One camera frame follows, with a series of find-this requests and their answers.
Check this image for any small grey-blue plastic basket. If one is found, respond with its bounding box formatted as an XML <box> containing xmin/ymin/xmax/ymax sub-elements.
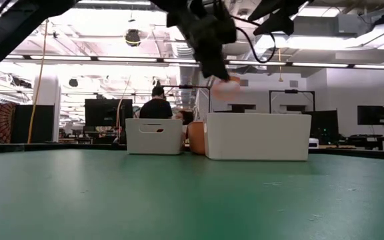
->
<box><xmin>125</xmin><ymin>117</ymin><xmax>184</xmax><ymax>155</ymax></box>

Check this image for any silver corrugated air duct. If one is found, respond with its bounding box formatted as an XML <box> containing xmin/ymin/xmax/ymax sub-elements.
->
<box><xmin>171</xmin><ymin>41</ymin><xmax>201</xmax><ymax>106</ymax></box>

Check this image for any orange plastic basket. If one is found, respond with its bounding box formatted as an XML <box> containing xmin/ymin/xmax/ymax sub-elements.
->
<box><xmin>187</xmin><ymin>121</ymin><xmax>207</xmax><ymax>155</ymax></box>

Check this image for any black wall screen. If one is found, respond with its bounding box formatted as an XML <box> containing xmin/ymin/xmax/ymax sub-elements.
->
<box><xmin>357</xmin><ymin>105</ymin><xmax>384</xmax><ymax>126</ymax></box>

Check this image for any black left camera cable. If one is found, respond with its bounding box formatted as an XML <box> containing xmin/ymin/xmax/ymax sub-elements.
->
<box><xmin>231</xmin><ymin>14</ymin><xmax>277</xmax><ymax>65</ymax></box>

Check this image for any long ceiling light bar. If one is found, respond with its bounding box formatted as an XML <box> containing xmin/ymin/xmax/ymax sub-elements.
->
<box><xmin>3</xmin><ymin>55</ymin><xmax>384</xmax><ymax>70</ymax></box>

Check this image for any black partition panel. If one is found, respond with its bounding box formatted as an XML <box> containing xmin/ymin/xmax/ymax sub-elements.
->
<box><xmin>11</xmin><ymin>105</ymin><xmax>55</xmax><ymax>144</ymax></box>

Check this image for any yellow cable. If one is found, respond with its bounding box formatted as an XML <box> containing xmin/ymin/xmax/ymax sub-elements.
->
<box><xmin>27</xmin><ymin>19</ymin><xmax>50</xmax><ymax>144</ymax></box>

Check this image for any black desk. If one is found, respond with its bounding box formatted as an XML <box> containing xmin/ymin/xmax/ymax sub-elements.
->
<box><xmin>344</xmin><ymin>133</ymin><xmax>384</xmax><ymax>151</ymax></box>

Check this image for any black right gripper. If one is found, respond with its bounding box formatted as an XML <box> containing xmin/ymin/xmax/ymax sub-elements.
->
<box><xmin>247</xmin><ymin>0</ymin><xmax>310</xmax><ymax>37</ymax></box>

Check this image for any person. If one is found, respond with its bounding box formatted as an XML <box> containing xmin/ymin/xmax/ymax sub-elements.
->
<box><xmin>139</xmin><ymin>85</ymin><xmax>174</xmax><ymax>120</ymax></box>
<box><xmin>175</xmin><ymin>110</ymin><xmax>195</xmax><ymax>141</ymax></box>

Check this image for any large white plastic basket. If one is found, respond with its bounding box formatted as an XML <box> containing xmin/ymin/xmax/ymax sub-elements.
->
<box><xmin>203</xmin><ymin>112</ymin><xmax>312</xmax><ymax>162</ymax></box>

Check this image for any pale pink object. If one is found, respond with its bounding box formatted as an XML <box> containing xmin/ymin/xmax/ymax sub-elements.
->
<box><xmin>210</xmin><ymin>75</ymin><xmax>242</xmax><ymax>102</ymax></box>

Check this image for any black computer monitor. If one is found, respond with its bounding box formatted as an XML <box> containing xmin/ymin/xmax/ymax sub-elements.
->
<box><xmin>84</xmin><ymin>98</ymin><xmax>134</xmax><ymax>127</ymax></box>
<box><xmin>311</xmin><ymin>109</ymin><xmax>340</xmax><ymax>145</ymax></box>

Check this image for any black ceiling dome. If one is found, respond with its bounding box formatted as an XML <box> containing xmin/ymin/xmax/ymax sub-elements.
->
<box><xmin>124</xmin><ymin>29</ymin><xmax>142</xmax><ymax>48</ymax></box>

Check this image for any thin orange cable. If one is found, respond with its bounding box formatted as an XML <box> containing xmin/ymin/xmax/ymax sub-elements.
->
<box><xmin>115</xmin><ymin>75</ymin><xmax>132</xmax><ymax>143</ymax></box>

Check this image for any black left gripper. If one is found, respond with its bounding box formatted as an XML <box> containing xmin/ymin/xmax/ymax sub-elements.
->
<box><xmin>166</xmin><ymin>0</ymin><xmax>239</xmax><ymax>83</ymax></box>

